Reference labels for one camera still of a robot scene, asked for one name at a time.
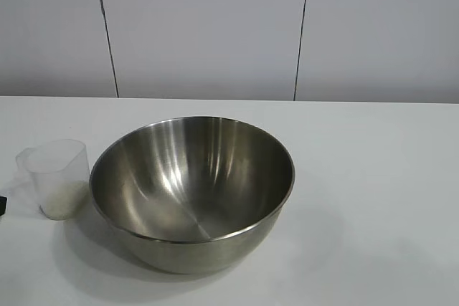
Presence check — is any clear plastic measuring cup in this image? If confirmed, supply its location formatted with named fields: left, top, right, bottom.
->
left=14, top=140, right=91, bottom=221

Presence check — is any white uncooked rice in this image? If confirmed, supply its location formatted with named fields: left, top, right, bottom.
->
left=40, top=181, right=91, bottom=221

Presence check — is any stainless steel mixing bowl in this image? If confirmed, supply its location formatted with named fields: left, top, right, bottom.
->
left=88, top=115, right=297, bottom=274

